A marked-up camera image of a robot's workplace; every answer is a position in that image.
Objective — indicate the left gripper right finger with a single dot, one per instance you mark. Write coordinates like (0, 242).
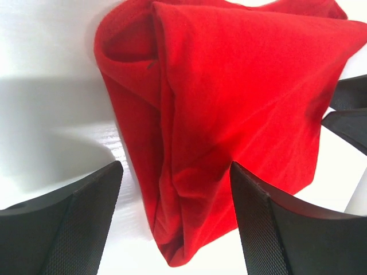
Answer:
(281, 234)

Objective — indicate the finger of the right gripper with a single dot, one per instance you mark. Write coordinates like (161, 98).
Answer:
(349, 125)
(350, 94)

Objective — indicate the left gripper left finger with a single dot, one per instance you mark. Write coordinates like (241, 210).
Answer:
(63, 231)

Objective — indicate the red t shirt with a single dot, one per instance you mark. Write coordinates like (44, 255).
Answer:
(196, 85)

